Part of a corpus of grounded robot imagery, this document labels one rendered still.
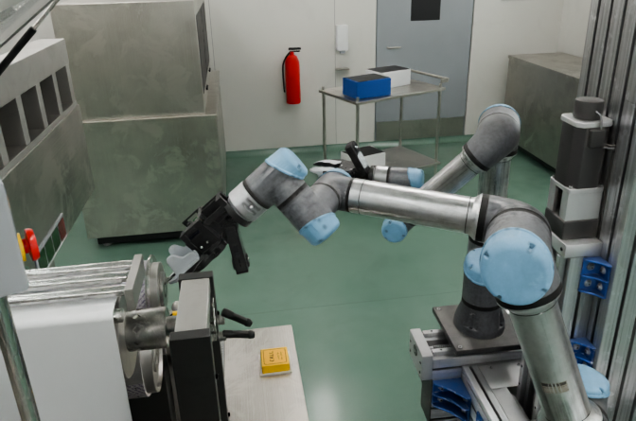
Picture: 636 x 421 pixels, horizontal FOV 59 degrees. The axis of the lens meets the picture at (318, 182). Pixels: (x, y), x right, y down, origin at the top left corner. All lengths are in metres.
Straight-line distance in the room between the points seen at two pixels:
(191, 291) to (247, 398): 0.66
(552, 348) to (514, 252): 0.21
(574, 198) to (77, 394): 1.06
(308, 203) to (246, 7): 4.54
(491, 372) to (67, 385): 1.25
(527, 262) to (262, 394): 0.74
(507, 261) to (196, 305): 0.51
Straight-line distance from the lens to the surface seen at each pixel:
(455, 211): 1.13
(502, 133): 1.56
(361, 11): 5.68
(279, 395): 1.44
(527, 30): 6.32
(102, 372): 0.87
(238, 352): 1.57
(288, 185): 1.07
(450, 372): 1.82
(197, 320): 0.76
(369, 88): 4.24
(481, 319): 1.75
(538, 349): 1.10
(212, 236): 1.12
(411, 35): 5.84
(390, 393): 2.78
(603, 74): 1.41
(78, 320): 0.83
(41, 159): 1.63
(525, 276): 0.99
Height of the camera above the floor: 1.87
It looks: 22 degrees down
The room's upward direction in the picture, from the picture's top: 1 degrees counter-clockwise
